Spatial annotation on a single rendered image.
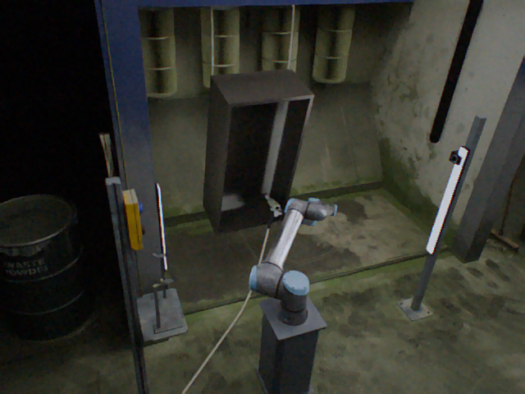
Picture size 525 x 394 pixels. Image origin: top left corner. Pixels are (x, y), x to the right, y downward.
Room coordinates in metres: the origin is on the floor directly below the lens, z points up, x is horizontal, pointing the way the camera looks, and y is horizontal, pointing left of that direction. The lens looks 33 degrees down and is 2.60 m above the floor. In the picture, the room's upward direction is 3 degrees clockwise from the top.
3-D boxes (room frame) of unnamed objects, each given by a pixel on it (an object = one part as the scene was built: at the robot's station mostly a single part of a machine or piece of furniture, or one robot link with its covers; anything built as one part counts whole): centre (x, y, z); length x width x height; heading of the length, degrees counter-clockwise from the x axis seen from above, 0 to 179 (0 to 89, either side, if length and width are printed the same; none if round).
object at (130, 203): (1.60, 0.54, 1.42); 0.12 x 0.06 x 0.26; 22
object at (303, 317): (1.83, -0.26, 0.69); 0.19 x 0.19 x 0.10
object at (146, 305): (1.64, 0.47, 0.78); 0.31 x 0.23 x 0.01; 22
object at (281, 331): (1.83, -0.26, 0.32); 0.31 x 0.31 x 0.64; 22
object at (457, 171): (2.52, -1.30, 1.02); 0.06 x 0.02 x 0.83; 22
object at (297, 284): (1.83, -0.25, 0.83); 0.17 x 0.15 x 0.18; 70
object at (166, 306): (1.65, 0.45, 0.95); 0.26 x 0.15 x 0.32; 22
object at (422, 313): (2.54, -1.33, 0.01); 0.20 x 0.20 x 0.01; 22
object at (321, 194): (3.81, -0.20, 0.11); 2.70 x 0.02 x 0.13; 112
